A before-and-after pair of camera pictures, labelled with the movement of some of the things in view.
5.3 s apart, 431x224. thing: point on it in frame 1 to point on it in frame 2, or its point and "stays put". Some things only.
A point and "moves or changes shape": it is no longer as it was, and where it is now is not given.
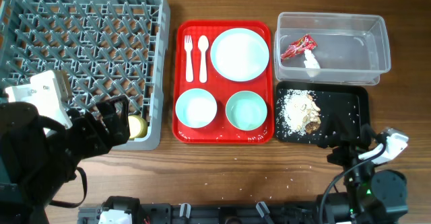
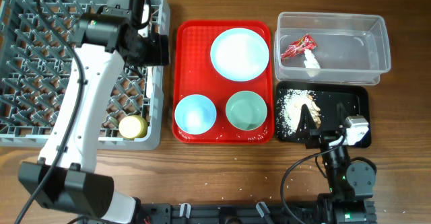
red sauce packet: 304,44 stays put
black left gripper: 100,142 to 159,51
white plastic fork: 189,72 to 149,82
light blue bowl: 196,107 moves or changes shape
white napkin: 310,62 stays put
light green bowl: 246,110 stays put
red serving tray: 221,130 stays put
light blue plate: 240,54 stays put
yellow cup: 137,126 stays put
